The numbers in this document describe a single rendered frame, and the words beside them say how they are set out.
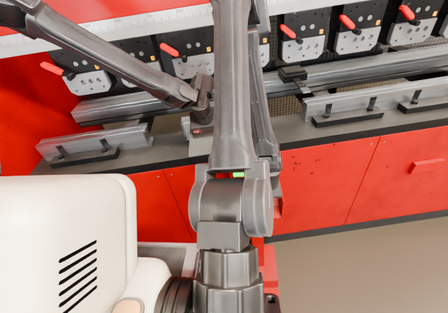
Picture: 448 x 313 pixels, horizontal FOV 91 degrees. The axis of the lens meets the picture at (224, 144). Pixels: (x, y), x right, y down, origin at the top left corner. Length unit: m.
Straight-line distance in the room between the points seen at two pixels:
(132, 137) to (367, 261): 1.52
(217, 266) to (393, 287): 1.52
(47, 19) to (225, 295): 0.59
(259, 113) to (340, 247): 1.33
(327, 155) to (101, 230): 0.99
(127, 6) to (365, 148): 1.09
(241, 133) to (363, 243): 1.56
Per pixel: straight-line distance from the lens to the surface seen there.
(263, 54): 0.89
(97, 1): 0.88
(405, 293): 1.75
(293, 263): 1.63
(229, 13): 0.40
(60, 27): 0.62
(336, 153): 1.13
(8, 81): 1.37
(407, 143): 1.31
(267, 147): 0.60
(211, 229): 0.28
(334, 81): 1.38
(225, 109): 0.32
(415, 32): 1.14
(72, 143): 1.20
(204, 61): 0.86
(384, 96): 1.23
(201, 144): 0.80
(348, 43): 1.00
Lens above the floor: 1.50
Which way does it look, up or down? 39 degrees down
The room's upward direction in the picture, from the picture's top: 9 degrees counter-clockwise
